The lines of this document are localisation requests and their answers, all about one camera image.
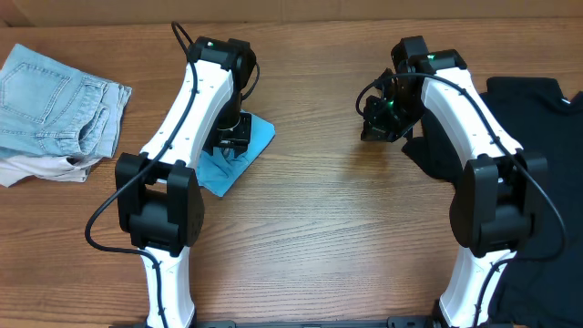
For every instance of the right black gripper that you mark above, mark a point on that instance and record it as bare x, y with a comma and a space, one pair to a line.
378, 132

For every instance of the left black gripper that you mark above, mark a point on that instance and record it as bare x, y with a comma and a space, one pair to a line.
232, 138

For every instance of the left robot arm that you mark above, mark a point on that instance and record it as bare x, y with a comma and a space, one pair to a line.
160, 205

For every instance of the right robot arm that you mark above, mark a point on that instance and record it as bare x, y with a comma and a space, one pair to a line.
498, 197

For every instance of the folded light denim shorts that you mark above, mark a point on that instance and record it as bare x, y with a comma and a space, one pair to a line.
49, 109

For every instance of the folded white cloth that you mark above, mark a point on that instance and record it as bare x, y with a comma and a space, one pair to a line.
64, 169

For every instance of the black garment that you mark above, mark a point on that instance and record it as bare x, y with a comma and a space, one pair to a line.
542, 286

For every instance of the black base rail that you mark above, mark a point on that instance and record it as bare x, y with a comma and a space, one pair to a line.
391, 322

